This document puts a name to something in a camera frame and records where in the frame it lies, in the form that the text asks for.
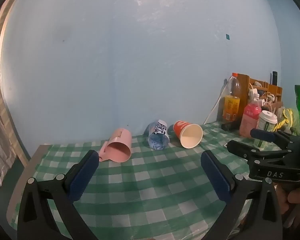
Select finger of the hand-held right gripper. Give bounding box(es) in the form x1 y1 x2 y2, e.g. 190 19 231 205
250 128 300 150
226 140 294 167

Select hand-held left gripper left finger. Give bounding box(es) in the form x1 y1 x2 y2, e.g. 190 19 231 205
17 150 100 240

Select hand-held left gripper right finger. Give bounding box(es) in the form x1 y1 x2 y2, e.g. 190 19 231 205
201 150 283 240

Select white lidded drink cup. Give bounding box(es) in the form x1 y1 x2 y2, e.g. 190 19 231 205
254 110 278 148

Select pink plastic cup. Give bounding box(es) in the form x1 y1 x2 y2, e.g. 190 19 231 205
99 128 132 162

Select orange paper cup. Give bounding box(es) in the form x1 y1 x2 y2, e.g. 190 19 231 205
173 120 203 149

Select clear blue printed cup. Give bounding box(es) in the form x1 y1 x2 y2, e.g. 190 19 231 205
147 119 170 150

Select person's right hand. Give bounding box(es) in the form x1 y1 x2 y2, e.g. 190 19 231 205
275 184 300 229

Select pink drink bottle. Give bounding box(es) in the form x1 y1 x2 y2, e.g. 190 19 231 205
239 93 262 138

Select yellow green cloth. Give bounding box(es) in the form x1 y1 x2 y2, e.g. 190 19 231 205
276 107 300 135

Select orange juice bottle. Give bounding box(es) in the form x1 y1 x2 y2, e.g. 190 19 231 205
222 72 241 123

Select wooden desk organizer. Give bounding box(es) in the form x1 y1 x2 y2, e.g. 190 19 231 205
236 74 283 110

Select green checked tablecloth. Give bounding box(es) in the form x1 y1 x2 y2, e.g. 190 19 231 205
7 120 298 240

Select grey patterned curtain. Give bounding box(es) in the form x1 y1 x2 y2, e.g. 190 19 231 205
0 12 32 205

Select white cable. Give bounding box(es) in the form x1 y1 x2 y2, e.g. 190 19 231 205
202 84 228 125

